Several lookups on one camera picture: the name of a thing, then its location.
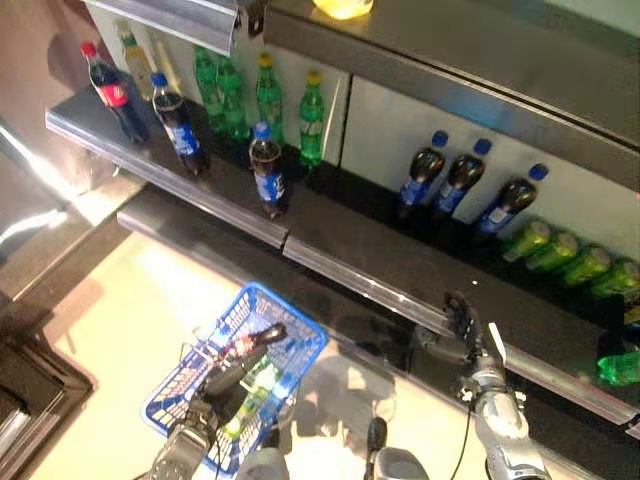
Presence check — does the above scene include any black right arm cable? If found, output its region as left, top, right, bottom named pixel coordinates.
left=448, top=403, right=475, bottom=480

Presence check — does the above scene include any black right robot foot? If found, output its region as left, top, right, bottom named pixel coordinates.
left=365, top=416, right=390, bottom=457

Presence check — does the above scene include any black display cabinet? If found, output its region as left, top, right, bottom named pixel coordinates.
left=0, top=319, right=97, bottom=480

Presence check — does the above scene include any black store shelf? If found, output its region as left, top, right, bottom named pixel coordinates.
left=43, top=0, right=640, bottom=451

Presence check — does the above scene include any white shelf rack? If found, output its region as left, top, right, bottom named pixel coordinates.
left=84, top=4, right=640, bottom=261

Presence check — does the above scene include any Coca-Cola bottle red label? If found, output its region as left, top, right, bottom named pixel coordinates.
left=79, top=41, right=152, bottom=147
left=219, top=322, right=289, bottom=365

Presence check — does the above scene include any Pepsi bottle blue label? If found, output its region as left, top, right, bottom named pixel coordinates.
left=248, top=121, right=292, bottom=221
left=149, top=71, right=212, bottom=177

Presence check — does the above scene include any silver left robot leg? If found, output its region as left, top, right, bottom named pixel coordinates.
left=236, top=446, right=292, bottom=480

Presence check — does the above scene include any pale yellow drink bottle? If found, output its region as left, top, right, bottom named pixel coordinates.
left=114, top=19, right=157, bottom=102

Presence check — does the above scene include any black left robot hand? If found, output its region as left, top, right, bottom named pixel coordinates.
left=199, top=343, right=275, bottom=417

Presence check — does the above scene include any blue plastic shopping basket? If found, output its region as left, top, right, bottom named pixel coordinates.
left=142, top=282, right=330, bottom=476

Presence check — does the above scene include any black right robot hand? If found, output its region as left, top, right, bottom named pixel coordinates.
left=412, top=289, right=507, bottom=375

